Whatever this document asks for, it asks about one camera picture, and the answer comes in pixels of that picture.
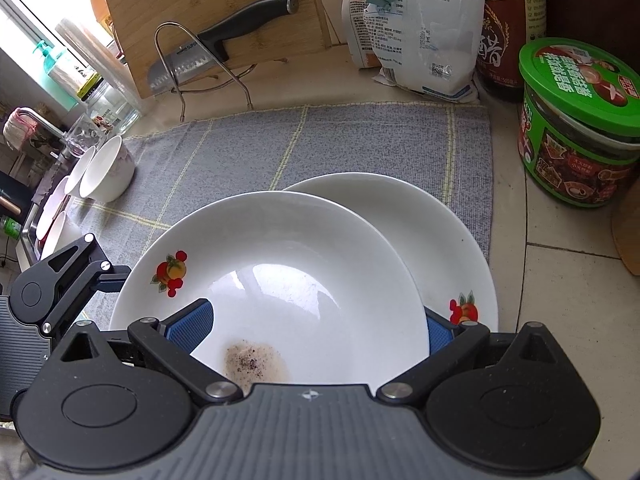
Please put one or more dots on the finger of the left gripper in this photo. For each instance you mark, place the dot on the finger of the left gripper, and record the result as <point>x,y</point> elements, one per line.
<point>51,294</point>

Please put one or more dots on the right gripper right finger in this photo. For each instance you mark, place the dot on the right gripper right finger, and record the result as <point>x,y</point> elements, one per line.
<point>453,350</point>

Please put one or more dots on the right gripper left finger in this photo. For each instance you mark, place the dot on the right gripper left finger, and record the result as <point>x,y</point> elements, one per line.
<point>166,346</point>

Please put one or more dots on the white floral bowl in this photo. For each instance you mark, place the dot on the white floral bowl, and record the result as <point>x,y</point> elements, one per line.
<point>74,178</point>
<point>54,204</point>

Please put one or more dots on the white bowl pink flowers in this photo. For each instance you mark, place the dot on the white bowl pink flowers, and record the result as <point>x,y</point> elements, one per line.
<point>109,173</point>

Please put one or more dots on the white plate with fruit print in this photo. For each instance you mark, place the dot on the white plate with fruit print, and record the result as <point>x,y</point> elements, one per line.
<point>303,291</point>

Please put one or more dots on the metal kitchen faucet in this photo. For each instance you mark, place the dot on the metal kitchen faucet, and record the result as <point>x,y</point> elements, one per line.
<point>28,132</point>

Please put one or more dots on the clear drinking glass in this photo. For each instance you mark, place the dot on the clear drinking glass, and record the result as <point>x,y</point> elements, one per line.
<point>83,134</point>

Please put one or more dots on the green pump soap bottle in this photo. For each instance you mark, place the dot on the green pump soap bottle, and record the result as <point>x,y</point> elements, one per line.
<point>60,67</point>

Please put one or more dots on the clear glass jar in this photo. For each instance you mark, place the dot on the clear glass jar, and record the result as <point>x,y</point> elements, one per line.
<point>106,106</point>

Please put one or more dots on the grey checked cloth mat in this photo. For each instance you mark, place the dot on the grey checked cloth mat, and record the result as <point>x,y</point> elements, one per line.
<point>444,150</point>

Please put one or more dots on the green lidded food tub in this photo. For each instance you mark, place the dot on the green lidded food tub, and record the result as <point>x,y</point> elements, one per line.
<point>579,125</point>

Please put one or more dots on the dark soy sauce bottle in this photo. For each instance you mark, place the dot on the dark soy sauce bottle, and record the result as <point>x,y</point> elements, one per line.
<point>508,25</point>

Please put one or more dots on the white plastic food bag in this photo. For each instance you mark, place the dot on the white plastic food bag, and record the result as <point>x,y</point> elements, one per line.
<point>428,47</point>

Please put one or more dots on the bamboo cutting board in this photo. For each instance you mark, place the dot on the bamboo cutting board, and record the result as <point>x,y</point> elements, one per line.
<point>135,21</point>

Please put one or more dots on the red white snack bag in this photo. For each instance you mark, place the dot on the red white snack bag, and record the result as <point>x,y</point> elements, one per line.
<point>357,35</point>

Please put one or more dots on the black handled kitchen knife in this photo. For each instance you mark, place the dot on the black handled kitchen knife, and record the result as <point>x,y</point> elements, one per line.
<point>243,22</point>

